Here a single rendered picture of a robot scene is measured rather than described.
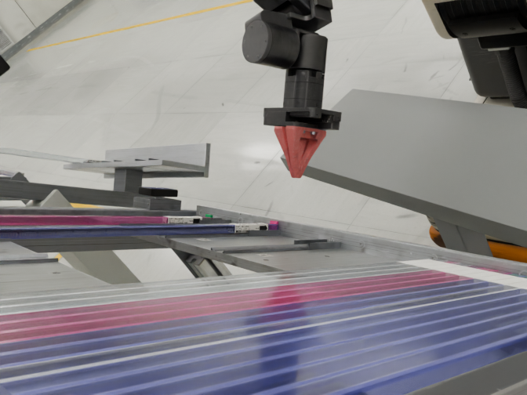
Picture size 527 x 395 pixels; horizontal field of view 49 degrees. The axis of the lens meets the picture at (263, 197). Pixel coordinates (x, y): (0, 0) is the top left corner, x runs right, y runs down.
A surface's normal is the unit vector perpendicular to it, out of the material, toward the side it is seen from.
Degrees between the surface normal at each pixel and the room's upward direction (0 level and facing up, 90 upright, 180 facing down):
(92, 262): 90
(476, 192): 0
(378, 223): 0
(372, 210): 0
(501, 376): 46
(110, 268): 90
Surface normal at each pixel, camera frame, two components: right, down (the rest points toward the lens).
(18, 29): 0.68, 0.10
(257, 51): -0.77, -0.02
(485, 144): -0.47, -0.71
